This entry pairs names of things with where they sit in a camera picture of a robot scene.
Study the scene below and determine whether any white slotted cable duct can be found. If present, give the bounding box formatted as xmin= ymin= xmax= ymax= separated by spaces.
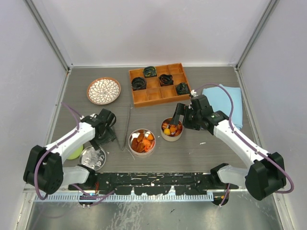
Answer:
xmin=43 ymin=192 xmax=214 ymax=202

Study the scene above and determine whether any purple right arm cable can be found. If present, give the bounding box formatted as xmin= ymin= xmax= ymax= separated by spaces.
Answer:
xmin=190 ymin=83 xmax=295 ymax=194

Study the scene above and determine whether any red sausage piece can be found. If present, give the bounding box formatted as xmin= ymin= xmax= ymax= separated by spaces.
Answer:
xmin=175 ymin=124 xmax=183 ymax=136

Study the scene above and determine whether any aluminium frame rail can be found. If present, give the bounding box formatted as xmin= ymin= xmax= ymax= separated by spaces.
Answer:
xmin=23 ymin=173 xmax=72 ymax=193

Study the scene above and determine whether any short pink lunch tin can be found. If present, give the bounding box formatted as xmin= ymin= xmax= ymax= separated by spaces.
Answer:
xmin=161 ymin=117 xmax=183 ymax=142

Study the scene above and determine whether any tall pink lunch tin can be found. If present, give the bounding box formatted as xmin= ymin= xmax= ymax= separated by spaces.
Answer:
xmin=128 ymin=129 xmax=156 ymax=158

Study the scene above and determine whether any wooden compartment tray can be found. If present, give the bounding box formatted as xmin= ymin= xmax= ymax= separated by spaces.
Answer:
xmin=132 ymin=63 xmax=191 ymax=107

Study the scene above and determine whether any folded light blue cloth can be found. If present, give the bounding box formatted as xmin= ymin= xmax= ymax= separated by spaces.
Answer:
xmin=202 ymin=84 xmax=243 ymax=130

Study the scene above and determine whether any brown patterned food plate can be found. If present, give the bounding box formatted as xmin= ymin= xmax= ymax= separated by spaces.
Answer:
xmin=87 ymin=77 xmax=121 ymax=105

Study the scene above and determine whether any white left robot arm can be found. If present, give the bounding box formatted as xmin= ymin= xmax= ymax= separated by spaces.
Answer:
xmin=23 ymin=109 xmax=116 ymax=195

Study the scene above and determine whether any brown meat piece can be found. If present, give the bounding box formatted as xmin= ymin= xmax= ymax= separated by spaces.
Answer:
xmin=131 ymin=138 xmax=138 ymax=151

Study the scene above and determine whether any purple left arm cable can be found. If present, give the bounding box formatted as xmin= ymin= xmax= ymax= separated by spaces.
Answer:
xmin=35 ymin=102 xmax=115 ymax=207

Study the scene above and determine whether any orange shrimp piece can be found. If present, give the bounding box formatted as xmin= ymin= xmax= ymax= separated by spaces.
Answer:
xmin=137 ymin=139 xmax=153 ymax=153

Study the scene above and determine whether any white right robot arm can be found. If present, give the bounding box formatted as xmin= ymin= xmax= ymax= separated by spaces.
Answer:
xmin=170 ymin=95 xmax=286 ymax=200

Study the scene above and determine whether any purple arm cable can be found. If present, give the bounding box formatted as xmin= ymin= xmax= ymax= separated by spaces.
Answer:
xmin=190 ymin=83 xmax=295 ymax=194
xmin=35 ymin=102 xmax=115 ymax=207

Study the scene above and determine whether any round metal lid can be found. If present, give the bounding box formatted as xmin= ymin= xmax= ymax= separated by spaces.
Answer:
xmin=79 ymin=146 xmax=106 ymax=171

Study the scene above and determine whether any orange heart carrot piece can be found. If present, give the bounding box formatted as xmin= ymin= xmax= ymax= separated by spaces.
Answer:
xmin=147 ymin=134 xmax=154 ymax=141

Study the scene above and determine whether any dark seaweed roll back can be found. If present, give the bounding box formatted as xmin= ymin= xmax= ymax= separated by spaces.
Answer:
xmin=143 ymin=66 xmax=157 ymax=78

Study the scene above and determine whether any dark seaweed roll right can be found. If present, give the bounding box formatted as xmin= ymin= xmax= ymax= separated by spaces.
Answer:
xmin=176 ymin=82 xmax=190 ymax=95

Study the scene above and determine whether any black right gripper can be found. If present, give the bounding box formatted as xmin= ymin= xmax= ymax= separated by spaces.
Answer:
xmin=170 ymin=103 xmax=201 ymax=131

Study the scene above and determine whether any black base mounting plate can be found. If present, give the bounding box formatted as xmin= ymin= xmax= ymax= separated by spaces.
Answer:
xmin=78 ymin=172 xmax=227 ymax=196

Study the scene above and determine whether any green object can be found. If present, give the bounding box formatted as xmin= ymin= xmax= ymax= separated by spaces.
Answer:
xmin=67 ymin=145 xmax=83 ymax=160

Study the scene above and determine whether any dark seaweed roll centre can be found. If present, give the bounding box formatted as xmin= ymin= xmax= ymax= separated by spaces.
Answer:
xmin=158 ymin=74 xmax=174 ymax=86

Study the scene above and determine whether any brown fried cutlet piece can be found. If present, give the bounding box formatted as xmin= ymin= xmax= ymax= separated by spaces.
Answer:
xmin=137 ymin=132 xmax=145 ymax=143

